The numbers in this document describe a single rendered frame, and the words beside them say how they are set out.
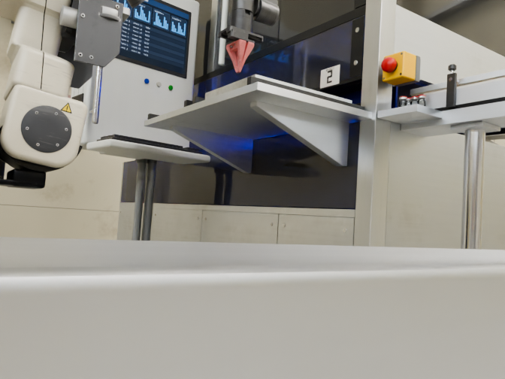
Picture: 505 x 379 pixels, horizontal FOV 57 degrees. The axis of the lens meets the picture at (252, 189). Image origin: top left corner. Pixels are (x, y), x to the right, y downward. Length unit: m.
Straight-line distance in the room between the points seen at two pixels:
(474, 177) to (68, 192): 3.89
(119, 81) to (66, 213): 2.79
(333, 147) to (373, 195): 0.18
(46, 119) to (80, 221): 3.65
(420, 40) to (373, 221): 0.59
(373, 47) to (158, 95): 1.03
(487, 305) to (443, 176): 1.46
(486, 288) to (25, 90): 1.06
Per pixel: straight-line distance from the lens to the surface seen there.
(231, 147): 1.76
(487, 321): 0.17
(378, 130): 1.38
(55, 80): 1.16
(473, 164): 1.36
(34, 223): 4.57
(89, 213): 4.79
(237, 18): 1.26
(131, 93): 2.06
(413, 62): 1.39
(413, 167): 1.50
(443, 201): 1.62
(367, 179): 1.36
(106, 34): 1.20
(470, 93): 1.35
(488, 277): 0.17
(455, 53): 1.74
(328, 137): 1.37
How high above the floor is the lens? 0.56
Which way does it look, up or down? 3 degrees up
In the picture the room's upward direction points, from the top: 4 degrees clockwise
